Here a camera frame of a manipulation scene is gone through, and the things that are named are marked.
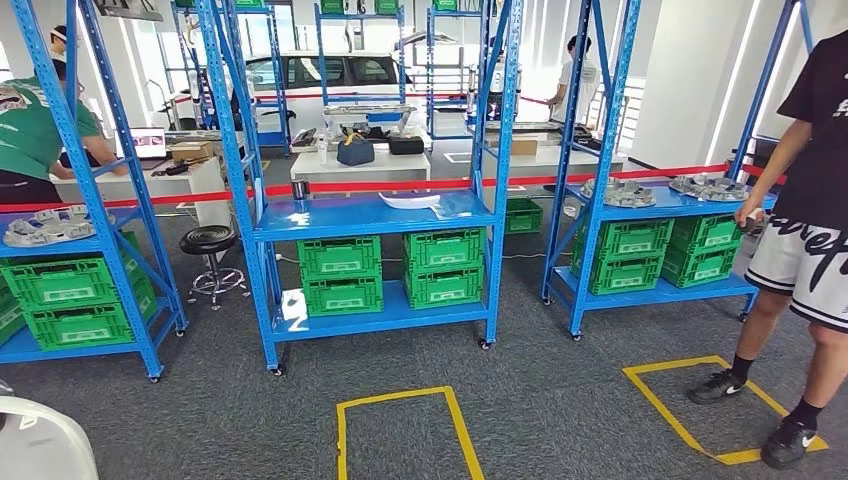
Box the open laptop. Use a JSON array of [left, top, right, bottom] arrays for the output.
[[115, 127, 168, 160]]

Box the black round stool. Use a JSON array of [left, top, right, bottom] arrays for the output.
[[178, 225, 252, 313]]

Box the blue steel shelf rack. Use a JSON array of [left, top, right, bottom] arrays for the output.
[[314, 3, 407, 124], [0, 0, 189, 384], [195, 0, 525, 378], [541, 0, 816, 342], [170, 0, 293, 154], [425, 6, 495, 140]]

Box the long grey metal part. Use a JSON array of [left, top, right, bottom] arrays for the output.
[[322, 104, 419, 137]]

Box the navy bag yellow handle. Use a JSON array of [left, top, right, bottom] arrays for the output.
[[336, 132, 376, 168]]

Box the person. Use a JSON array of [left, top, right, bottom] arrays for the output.
[[0, 25, 130, 205], [687, 29, 848, 472], [546, 34, 601, 127]]

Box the red barrier tape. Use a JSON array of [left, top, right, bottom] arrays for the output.
[[0, 163, 790, 215]]

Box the yellow floor tape square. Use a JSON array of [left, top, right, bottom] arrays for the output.
[[622, 355, 829, 466]]

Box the white table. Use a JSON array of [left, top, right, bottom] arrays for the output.
[[290, 150, 432, 197], [486, 145, 627, 190]]

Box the white cabinet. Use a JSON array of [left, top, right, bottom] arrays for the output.
[[52, 156, 233, 230]]

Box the white car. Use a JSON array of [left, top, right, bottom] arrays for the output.
[[241, 51, 425, 134]]

